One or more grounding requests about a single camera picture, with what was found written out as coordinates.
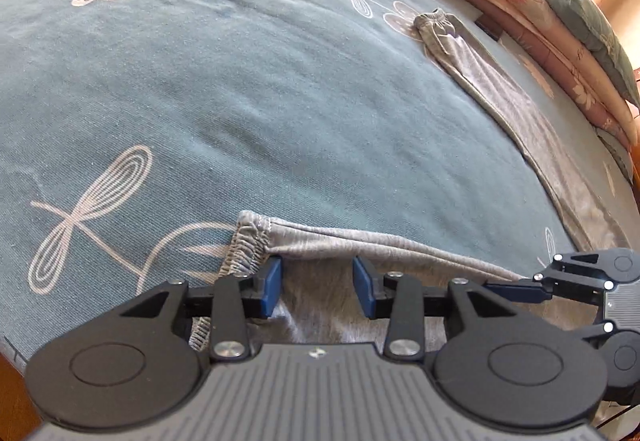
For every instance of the pink floral folded quilt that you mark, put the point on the pink floral folded quilt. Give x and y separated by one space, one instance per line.
535 26

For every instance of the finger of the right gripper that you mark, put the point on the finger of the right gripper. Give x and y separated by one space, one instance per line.
619 348
582 277

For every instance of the blue floral bed sheet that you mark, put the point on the blue floral bed sheet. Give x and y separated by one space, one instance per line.
145 141

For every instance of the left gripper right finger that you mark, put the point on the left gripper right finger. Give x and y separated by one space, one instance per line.
398 298

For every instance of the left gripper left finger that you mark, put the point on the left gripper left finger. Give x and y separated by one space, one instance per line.
237 299

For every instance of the grey sweatpants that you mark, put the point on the grey sweatpants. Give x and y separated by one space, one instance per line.
424 152

